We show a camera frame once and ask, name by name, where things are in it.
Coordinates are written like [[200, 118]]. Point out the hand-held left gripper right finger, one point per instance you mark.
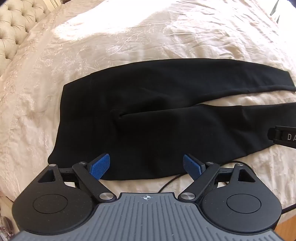
[[192, 165]]

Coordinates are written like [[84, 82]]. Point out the black pants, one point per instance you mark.
[[150, 111]]

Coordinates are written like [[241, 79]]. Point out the cream embroidered bedspread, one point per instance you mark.
[[115, 37]]

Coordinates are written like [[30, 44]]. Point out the colourful patterned object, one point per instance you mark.
[[5, 228]]

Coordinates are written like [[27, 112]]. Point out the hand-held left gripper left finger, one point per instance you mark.
[[100, 165]]

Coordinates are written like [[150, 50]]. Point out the beige tufted headboard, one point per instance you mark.
[[13, 30]]

